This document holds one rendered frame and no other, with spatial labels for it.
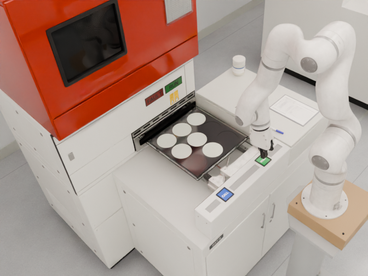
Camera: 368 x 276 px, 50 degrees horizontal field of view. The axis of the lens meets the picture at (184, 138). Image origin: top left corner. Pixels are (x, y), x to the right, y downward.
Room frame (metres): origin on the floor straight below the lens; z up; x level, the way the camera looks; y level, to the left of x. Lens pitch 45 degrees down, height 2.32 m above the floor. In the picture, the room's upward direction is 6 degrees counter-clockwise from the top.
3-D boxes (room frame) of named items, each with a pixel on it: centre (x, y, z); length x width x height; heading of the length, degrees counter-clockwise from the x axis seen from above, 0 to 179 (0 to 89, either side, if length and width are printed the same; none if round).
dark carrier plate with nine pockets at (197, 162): (1.41, -0.06, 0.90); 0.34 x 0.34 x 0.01; 41
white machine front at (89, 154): (1.45, 0.23, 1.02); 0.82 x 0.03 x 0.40; 131
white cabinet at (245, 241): (1.38, -0.19, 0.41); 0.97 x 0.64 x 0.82; 131
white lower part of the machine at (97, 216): (1.71, 0.45, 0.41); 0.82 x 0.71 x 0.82; 131
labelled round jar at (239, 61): (1.84, -0.35, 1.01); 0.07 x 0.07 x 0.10
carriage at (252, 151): (1.22, -0.25, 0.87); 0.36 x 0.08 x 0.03; 131
